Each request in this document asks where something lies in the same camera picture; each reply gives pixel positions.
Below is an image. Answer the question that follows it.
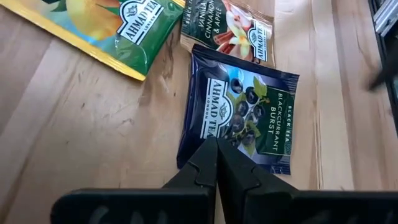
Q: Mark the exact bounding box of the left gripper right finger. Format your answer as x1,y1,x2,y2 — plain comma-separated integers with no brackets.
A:
216,138,298,191

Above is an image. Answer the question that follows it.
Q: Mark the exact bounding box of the green yellow lemon tea packet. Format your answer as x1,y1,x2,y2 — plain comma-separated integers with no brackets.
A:
0,0,187,82

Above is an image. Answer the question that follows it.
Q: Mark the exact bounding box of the silver aluminium bracket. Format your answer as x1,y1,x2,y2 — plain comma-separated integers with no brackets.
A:
372,0,398,38

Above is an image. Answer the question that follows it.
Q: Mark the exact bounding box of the beige vanilla cinnamon tea packet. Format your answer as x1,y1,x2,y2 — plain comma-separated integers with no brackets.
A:
179,0,276,68

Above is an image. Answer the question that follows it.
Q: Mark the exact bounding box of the black aluminium table frame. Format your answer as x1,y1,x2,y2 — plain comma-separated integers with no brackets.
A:
366,0,398,138

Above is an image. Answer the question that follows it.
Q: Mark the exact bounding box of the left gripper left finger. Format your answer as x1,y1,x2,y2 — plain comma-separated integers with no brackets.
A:
162,136,218,189

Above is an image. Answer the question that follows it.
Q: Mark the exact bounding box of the dark blue blackcurrant tea packet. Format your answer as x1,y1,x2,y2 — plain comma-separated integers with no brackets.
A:
175,43,300,176

